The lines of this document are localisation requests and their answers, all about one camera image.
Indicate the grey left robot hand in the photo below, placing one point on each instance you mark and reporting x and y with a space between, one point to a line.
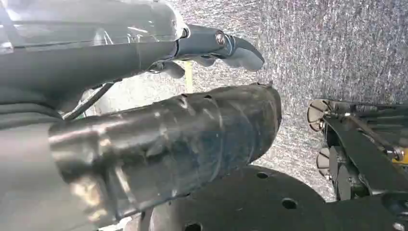
165 137

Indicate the ribbed grey left robot arm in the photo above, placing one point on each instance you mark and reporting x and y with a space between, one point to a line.
22 115

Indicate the yellow floor tape strip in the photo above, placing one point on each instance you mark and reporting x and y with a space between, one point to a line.
189 79

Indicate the black robot foot with holes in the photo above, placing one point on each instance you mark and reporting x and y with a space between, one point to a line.
255 204

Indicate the pale caster wheel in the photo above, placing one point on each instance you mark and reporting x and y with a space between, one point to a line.
322 162
315 114

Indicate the black metal wheeled frame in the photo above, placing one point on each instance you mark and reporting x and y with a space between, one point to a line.
366 150

